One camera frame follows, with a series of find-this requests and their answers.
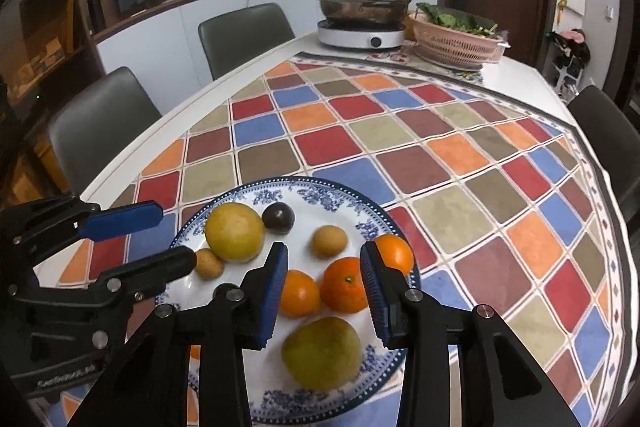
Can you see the orange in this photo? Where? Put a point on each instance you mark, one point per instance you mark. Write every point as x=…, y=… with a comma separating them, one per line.
x=400, y=254
x=342, y=287
x=300, y=294

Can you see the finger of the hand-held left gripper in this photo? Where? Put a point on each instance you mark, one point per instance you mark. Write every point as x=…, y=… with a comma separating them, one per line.
x=125, y=219
x=165, y=264

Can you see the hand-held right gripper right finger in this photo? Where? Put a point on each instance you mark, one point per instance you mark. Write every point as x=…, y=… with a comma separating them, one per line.
x=372, y=297

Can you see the steel pot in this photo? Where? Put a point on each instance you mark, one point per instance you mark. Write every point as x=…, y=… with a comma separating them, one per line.
x=362, y=7

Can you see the pink plastic basket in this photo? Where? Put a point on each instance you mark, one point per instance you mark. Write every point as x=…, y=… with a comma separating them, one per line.
x=455, y=47

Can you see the grey dining chair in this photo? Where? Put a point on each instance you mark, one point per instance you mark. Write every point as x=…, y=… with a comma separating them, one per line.
x=100, y=127
x=245, y=37
x=600, y=132

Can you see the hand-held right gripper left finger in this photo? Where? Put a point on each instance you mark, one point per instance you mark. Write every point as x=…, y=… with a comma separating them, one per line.
x=272, y=297

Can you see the yellow pear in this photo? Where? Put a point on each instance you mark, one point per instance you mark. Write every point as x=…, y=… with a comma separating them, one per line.
x=234, y=232

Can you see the large green pomelo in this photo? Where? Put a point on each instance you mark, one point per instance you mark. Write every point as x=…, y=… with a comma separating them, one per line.
x=321, y=353

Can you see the blue patterned white plate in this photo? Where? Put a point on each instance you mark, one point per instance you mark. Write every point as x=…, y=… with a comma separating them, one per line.
x=297, y=252

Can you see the colourful checked tablecloth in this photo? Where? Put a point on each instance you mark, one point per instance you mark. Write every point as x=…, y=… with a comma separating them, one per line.
x=400, y=167

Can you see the white induction cooker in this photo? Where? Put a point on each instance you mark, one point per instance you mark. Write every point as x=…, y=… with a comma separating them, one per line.
x=350, y=36

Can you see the green leafy vegetables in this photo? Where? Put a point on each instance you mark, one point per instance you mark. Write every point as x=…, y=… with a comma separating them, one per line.
x=450, y=19

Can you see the rack with dark items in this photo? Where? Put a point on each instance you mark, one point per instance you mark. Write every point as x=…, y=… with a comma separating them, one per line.
x=570, y=57

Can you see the dark purple passion fruit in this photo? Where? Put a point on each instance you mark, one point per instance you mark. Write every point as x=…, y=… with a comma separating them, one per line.
x=278, y=218
x=220, y=289

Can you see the black thermos bottle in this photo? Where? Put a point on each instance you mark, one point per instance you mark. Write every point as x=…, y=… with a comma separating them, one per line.
x=96, y=13

